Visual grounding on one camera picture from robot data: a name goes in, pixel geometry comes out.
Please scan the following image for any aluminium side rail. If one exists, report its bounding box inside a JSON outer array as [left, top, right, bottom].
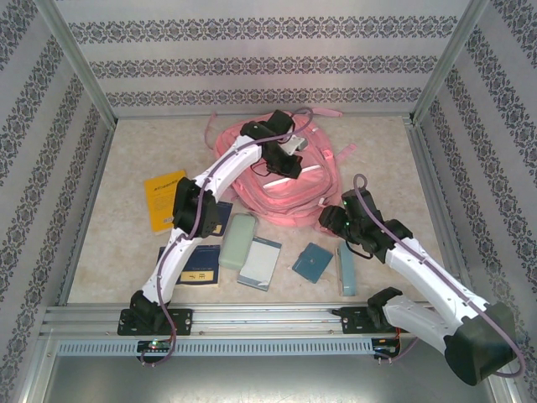
[[402, 117, 479, 301], [58, 121, 117, 307]]

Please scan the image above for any aluminium corner post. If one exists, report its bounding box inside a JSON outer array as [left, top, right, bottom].
[[409, 0, 490, 125], [39, 0, 117, 127]]

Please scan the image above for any blue snap wallet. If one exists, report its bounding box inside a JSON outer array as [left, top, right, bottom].
[[292, 242, 335, 283]]

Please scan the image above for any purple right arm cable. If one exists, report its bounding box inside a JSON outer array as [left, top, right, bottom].
[[353, 174, 526, 381]]

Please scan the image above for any small circuit board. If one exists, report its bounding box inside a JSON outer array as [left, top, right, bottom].
[[137, 338, 175, 353], [374, 338, 402, 356]]

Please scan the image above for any grid paper notebook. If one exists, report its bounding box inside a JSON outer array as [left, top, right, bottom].
[[237, 236, 283, 289]]

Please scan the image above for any yellow paperback book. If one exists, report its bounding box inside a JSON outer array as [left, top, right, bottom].
[[143, 169, 188, 236]]

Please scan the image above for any navy book large cream label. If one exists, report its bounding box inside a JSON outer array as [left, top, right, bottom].
[[215, 200, 234, 241]]

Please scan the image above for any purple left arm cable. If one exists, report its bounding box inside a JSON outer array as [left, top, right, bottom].
[[140, 107, 315, 369]]

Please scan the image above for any light blue pencil box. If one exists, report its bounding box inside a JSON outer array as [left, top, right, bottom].
[[334, 243, 359, 297]]

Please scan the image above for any pale green pencil case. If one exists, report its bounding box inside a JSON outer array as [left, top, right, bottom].
[[217, 212, 256, 270]]

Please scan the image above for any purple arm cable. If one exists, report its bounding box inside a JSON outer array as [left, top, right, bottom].
[[140, 107, 315, 369], [353, 174, 526, 381]]

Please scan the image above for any slotted grey cable duct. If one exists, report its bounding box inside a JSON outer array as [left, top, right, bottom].
[[56, 338, 374, 358]]

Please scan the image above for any pink school backpack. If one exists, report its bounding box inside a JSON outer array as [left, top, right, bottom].
[[204, 107, 357, 231]]

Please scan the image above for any grey metal shelf panel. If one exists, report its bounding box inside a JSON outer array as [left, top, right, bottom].
[[41, 355, 517, 403]]

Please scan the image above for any navy book small yellow label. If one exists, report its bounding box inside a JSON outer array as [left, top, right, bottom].
[[158, 244, 222, 290]]

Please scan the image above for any thin black right gripper cable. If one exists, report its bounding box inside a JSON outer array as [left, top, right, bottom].
[[347, 241, 375, 259]]

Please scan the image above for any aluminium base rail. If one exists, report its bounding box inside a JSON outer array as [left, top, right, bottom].
[[41, 305, 492, 337]]

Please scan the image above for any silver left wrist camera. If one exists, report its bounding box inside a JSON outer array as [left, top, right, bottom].
[[284, 133, 310, 154]]

